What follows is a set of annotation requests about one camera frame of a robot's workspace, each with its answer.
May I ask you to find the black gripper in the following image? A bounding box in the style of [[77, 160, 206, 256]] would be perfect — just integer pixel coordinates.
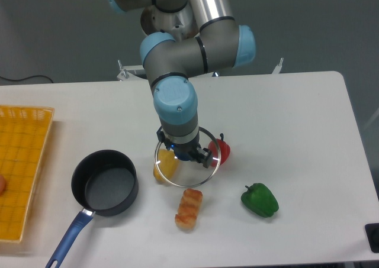
[[156, 126, 213, 168]]

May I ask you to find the glass lid blue knob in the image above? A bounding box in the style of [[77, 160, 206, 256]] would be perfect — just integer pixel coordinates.
[[153, 127, 221, 188]]

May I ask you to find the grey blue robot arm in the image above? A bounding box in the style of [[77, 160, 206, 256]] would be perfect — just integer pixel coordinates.
[[109, 0, 256, 167]]

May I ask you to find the yellow bell pepper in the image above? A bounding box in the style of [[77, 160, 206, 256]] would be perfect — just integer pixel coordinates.
[[153, 149, 179, 184]]

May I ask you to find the red bell pepper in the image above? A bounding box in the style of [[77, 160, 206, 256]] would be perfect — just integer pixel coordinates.
[[208, 133, 231, 167]]

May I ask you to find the toasted bread piece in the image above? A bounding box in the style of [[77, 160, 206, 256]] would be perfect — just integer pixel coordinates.
[[175, 189, 203, 230]]

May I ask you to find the green bell pepper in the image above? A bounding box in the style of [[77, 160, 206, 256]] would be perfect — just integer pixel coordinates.
[[240, 183, 279, 218]]

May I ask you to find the yellow woven basket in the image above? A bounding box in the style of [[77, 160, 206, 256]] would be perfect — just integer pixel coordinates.
[[1, 105, 54, 243]]

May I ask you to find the black device table corner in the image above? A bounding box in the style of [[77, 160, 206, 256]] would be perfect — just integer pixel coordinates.
[[365, 223, 379, 253]]

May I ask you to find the black saucepan blue handle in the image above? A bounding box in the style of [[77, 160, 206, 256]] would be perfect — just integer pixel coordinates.
[[46, 150, 139, 267]]

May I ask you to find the black cable on floor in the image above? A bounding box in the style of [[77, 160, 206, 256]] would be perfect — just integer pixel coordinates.
[[0, 75, 54, 83]]

